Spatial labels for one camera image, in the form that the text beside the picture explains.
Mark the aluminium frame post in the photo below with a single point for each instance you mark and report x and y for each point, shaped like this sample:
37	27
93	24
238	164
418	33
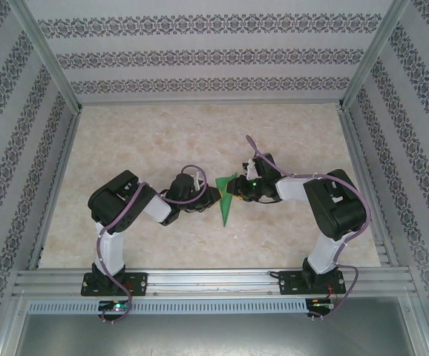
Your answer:
47	55
376	55

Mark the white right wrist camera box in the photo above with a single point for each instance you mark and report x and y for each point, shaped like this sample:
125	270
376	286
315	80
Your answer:
250	168

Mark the aluminium rail below patterned wall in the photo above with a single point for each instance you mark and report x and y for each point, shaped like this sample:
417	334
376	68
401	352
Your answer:
211	102

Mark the green paper sheet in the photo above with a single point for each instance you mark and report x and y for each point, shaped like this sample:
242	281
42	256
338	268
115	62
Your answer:
225	207

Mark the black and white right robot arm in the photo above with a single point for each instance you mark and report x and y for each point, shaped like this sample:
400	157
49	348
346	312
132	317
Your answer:
337	211

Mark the grey sheet metal panel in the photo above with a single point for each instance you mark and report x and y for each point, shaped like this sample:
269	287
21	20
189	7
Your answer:
214	337

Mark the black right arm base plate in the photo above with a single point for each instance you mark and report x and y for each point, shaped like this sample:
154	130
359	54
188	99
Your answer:
288	283

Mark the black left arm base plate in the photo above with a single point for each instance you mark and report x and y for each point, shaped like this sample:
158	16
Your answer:
138	283

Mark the long aluminium mounting rail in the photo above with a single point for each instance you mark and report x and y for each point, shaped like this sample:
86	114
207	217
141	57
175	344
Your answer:
214	282

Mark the aluminium side rail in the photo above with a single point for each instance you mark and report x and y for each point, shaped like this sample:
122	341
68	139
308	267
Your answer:
364	178
55	185

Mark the aluminium frame strut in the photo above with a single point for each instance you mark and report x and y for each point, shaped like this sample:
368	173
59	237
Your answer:
10	326
416	322

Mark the circuit board with green light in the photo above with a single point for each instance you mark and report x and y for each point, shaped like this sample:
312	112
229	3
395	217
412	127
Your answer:
116	306

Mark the small circuit board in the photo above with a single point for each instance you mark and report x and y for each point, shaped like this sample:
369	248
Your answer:
322	305

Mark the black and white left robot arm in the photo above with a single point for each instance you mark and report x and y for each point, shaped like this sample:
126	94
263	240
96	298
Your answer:
114	200

